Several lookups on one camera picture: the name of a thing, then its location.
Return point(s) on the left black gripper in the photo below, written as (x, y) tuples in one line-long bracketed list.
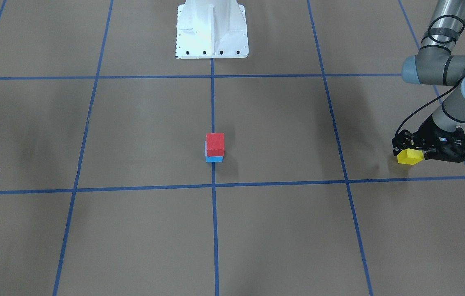
[(427, 134)]

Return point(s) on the yellow cube block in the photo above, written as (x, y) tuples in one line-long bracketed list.
[(410, 157)]

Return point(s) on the red cube block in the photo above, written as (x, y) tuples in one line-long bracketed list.
[(215, 144)]

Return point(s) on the blue cube block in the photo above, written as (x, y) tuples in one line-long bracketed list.
[(210, 159)]

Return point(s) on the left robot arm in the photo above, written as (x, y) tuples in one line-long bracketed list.
[(435, 65)]

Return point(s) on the brown paper table cover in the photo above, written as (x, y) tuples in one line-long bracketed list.
[(104, 187)]

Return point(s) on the white camera stand post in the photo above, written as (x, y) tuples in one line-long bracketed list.
[(211, 29)]

